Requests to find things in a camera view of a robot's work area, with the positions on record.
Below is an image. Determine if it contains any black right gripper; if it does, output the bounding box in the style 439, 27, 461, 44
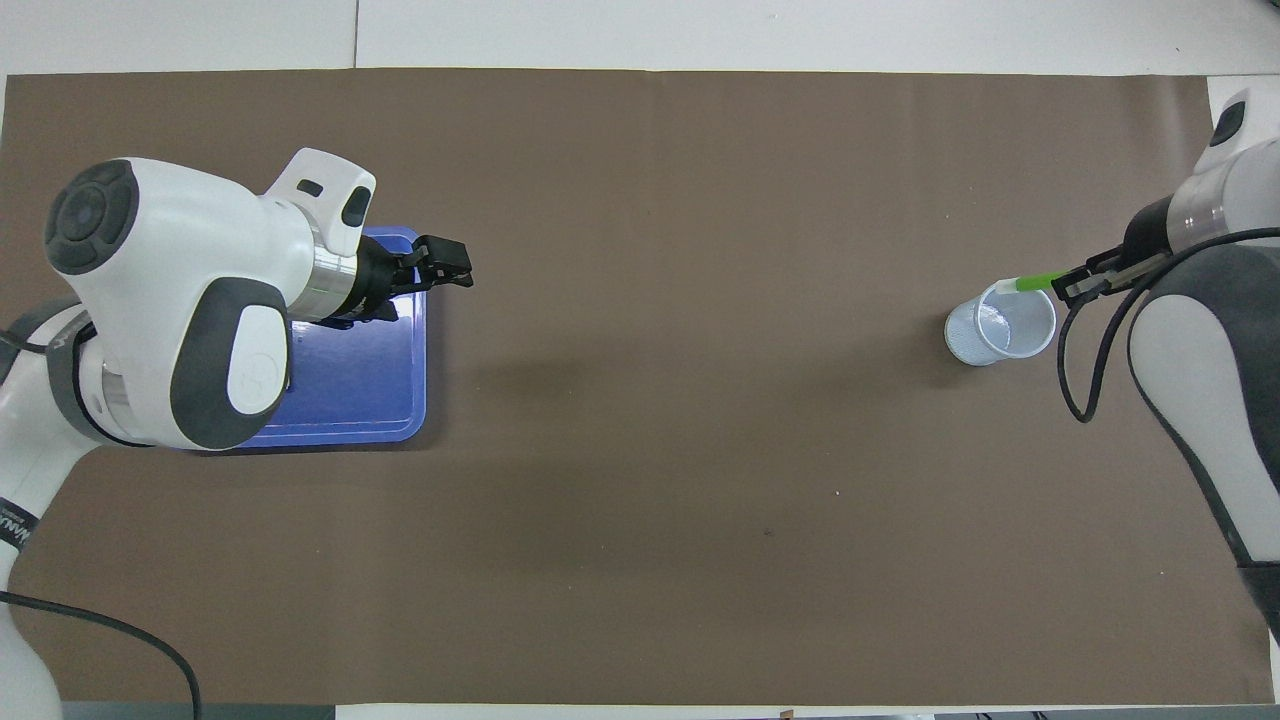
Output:
1052, 195, 1179, 307

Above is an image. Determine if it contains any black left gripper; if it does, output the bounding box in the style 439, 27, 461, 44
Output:
343, 235, 475, 327

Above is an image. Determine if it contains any translucent plastic cup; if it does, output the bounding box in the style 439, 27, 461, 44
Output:
944, 280, 1058, 367

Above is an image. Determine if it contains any blue plastic tray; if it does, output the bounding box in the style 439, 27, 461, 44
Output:
225, 227, 428, 446

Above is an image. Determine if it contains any brown paper table mat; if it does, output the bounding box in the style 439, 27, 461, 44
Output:
0, 68, 1276, 706

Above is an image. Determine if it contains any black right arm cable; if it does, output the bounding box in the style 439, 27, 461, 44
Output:
1058, 228, 1280, 424

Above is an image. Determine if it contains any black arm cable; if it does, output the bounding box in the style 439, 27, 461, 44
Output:
0, 588, 203, 720
1058, 228, 1280, 424

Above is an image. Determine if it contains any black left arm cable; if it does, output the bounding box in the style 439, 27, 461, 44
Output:
0, 588, 203, 720

